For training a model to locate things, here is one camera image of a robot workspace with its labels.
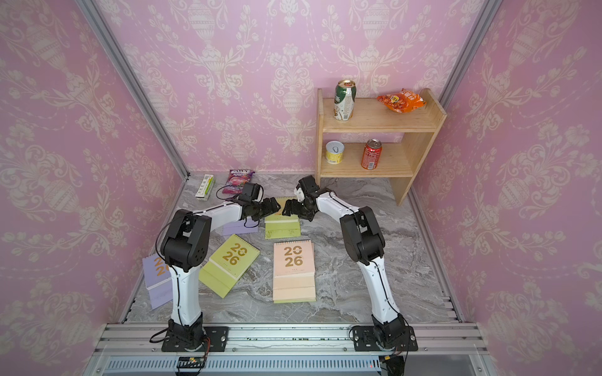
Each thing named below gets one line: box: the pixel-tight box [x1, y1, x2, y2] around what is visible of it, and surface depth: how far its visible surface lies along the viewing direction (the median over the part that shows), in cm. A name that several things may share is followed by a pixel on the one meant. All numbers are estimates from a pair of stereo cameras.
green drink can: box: [333, 79, 357, 122], surface depth 73 cm
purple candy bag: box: [221, 169, 256, 195], surface depth 117 cm
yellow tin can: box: [325, 140, 345, 165], surface depth 96 cm
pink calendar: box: [272, 239, 317, 301], surface depth 87 cm
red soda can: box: [360, 137, 383, 170], surface depth 89 cm
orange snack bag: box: [376, 88, 427, 113], surface depth 77 cm
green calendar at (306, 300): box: [272, 297, 317, 304], surface depth 83 cm
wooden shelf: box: [315, 88, 448, 207], surface depth 83 cm
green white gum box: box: [194, 173, 215, 202], surface depth 112 cm
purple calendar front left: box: [141, 253, 174, 311], surface depth 87 cm
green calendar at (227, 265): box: [198, 233, 261, 299], surface depth 91 cm
